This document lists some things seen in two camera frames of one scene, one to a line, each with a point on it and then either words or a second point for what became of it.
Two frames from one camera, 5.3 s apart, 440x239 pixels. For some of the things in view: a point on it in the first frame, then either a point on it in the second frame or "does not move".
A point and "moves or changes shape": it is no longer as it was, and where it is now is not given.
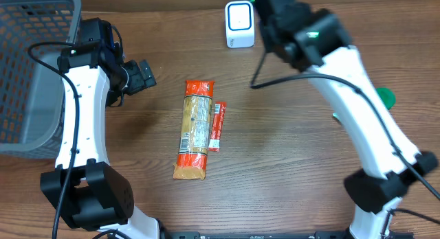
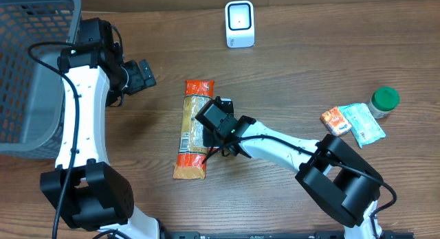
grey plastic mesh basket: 32,95 does not move
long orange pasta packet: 194,131 does not move
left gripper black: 146,74 does not move
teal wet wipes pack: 336,115 moves or changes shape
